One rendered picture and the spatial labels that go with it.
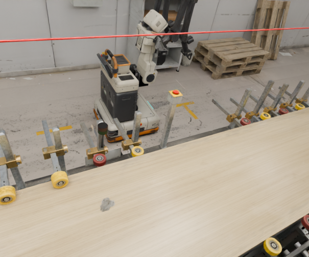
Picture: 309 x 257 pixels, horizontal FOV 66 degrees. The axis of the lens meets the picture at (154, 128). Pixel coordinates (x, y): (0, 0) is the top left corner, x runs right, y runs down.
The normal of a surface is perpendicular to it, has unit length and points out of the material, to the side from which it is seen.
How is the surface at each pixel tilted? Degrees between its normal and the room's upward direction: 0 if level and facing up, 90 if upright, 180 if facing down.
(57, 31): 90
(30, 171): 0
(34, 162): 0
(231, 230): 0
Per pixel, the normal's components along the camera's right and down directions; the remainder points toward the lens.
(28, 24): 0.46, 0.63
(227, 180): 0.15, -0.74
